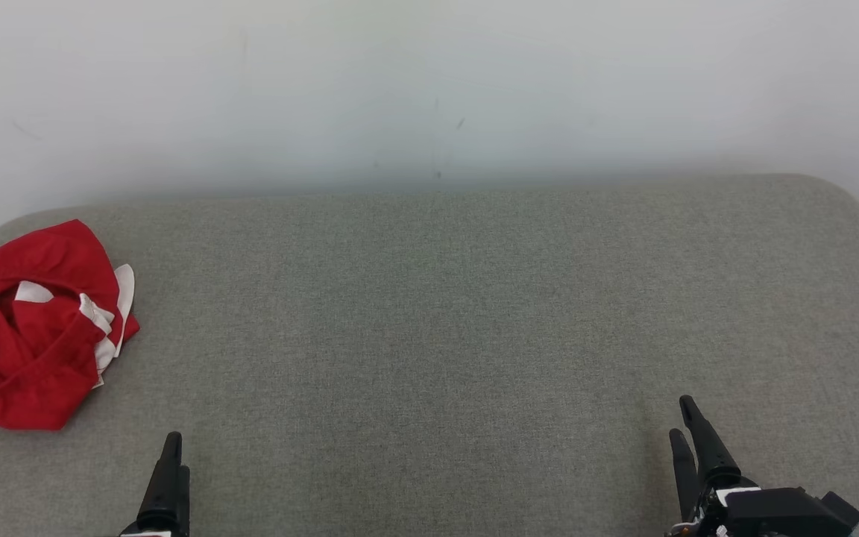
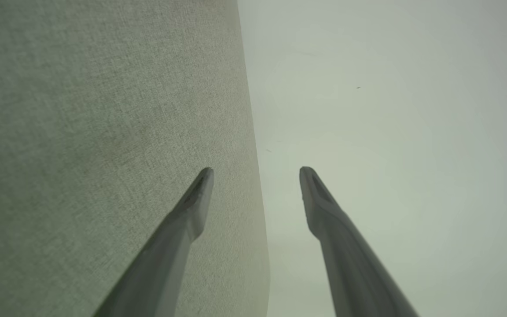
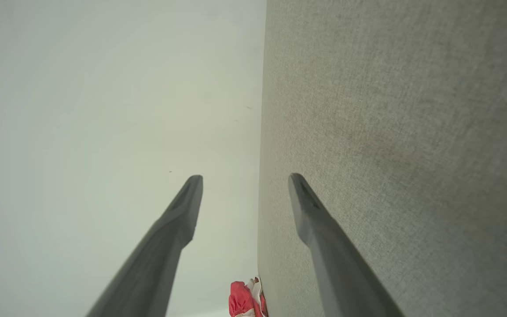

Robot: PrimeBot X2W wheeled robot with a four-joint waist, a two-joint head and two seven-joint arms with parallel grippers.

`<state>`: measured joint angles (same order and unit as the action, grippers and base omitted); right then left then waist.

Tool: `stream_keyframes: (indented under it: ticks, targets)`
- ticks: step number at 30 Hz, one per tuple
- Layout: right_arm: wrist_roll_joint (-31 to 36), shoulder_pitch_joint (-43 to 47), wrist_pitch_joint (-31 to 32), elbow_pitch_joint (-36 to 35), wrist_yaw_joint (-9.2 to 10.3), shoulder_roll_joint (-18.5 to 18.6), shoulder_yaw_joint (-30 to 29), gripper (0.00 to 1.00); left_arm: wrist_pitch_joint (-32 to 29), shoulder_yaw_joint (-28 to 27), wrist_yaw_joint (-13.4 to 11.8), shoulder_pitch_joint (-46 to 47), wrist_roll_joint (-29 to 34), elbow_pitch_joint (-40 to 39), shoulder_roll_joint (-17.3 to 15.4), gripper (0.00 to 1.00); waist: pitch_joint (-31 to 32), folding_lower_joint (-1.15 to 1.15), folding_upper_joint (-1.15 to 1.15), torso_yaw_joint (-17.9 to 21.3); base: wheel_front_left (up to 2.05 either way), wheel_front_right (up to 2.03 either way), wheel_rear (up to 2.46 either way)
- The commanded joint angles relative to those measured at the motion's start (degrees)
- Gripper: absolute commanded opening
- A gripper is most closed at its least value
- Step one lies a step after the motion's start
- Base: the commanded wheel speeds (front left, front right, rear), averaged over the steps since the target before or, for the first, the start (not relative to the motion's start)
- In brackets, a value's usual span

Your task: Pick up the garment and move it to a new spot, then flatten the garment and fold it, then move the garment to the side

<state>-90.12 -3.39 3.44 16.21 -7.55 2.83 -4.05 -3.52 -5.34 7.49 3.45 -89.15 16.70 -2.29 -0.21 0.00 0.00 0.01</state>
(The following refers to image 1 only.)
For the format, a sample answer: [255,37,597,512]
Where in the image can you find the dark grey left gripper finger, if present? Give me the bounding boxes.
[176,465,191,535]
[136,431,183,533]

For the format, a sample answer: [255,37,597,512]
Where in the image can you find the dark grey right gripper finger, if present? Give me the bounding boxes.
[681,395,741,489]
[670,428,700,523]

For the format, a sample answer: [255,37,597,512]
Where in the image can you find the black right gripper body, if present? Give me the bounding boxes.
[668,485,732,537]

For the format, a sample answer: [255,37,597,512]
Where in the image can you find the red and white jersey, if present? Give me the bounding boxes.
[0,219,141,432]

